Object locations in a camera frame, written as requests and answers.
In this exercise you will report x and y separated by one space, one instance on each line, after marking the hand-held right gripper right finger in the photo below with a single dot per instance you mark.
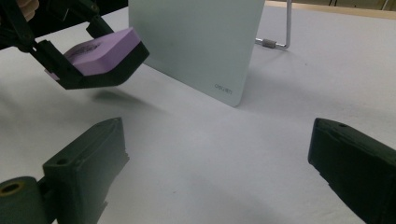
358 168

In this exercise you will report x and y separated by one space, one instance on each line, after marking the small white glass board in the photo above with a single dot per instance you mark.
196 43

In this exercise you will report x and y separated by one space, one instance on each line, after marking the purple whiteboard eraser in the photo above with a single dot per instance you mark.
106 53

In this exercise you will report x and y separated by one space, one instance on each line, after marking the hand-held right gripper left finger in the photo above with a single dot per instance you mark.
87 165

